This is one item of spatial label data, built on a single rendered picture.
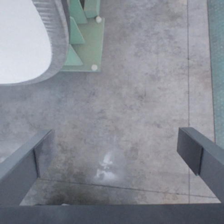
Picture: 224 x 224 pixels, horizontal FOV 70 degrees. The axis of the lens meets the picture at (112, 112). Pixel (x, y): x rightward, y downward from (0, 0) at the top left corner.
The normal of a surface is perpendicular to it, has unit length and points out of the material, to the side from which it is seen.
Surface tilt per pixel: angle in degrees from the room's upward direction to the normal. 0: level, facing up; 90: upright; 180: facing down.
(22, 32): 90
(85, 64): 0
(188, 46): 0
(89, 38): 0
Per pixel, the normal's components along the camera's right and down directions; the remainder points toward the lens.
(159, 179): -0.12, -0.16
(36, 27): -0.07, 0.99
